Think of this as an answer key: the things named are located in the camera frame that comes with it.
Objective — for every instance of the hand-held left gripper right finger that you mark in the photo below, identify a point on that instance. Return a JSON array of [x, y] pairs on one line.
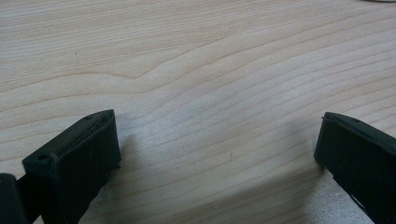
[[358, 158]]

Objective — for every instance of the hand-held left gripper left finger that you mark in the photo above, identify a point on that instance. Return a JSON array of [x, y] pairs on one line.
[[77, 165]]

